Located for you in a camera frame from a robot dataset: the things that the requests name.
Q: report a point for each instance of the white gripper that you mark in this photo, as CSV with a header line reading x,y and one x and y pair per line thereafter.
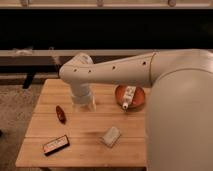
x,y
82,96

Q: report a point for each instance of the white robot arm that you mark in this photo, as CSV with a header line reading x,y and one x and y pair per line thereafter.
x,y
179,109

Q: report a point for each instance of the wooden table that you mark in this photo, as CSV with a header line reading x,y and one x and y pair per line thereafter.
x,y
84,130

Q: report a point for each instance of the white bottle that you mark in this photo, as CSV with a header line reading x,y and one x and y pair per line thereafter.
x,y
128,96

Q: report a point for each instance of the orange bowl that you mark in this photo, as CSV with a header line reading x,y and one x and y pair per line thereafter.
x,y
138,99

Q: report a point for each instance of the grey metal rail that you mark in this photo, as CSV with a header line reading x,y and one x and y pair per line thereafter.
x,y
48,57

